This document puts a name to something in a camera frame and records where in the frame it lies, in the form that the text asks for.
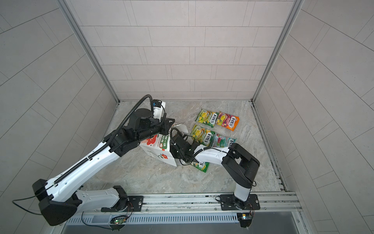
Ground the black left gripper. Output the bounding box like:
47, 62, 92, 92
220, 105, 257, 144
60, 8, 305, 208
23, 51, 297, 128
134, 117, 177, 144

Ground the white floral paper bag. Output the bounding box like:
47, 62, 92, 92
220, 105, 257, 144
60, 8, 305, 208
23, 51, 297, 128
139, 130, 182, 167

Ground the green yellow candy bag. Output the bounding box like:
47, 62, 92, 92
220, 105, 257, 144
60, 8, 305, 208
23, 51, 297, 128
191, 124, 216, 146
195, 109, 218, 128

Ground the green snack pack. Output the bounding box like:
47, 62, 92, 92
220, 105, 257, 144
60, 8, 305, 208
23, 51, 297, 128
191, 162, 209, 173

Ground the teal snack pack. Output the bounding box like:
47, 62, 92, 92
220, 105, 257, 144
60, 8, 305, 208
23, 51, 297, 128
211, 133, 236, 148

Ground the orange pink candy bag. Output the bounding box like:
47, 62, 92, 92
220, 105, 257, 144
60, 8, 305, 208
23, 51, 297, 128
216, 112, 240, 131

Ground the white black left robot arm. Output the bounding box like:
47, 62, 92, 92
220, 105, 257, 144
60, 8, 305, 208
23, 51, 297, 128
32, 95, 175, 226

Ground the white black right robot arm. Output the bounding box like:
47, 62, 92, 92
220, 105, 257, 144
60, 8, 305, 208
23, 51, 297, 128
169, 127, 260, 210

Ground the white ventilation grille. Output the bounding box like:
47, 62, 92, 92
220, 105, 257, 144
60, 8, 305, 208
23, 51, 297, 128
66, 213, 239, 226

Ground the right green circuit board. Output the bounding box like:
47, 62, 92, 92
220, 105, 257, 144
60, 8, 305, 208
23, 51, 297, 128
237, 213, 253, 228

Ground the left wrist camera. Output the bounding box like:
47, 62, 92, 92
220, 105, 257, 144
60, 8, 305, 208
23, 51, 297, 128
152, 99, 166, 121

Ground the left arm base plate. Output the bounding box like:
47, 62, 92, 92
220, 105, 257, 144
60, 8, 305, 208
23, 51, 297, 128
101, 196, 144, 212

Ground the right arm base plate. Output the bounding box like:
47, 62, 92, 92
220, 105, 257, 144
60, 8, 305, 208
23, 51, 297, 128
215, 194, 260, 211

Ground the aluminium mounting rail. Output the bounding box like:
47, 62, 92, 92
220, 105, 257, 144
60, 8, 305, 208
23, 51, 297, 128
78, 191, 302, 215

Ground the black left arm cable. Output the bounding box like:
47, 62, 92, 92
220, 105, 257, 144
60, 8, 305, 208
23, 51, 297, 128
12, 187, 56, 216

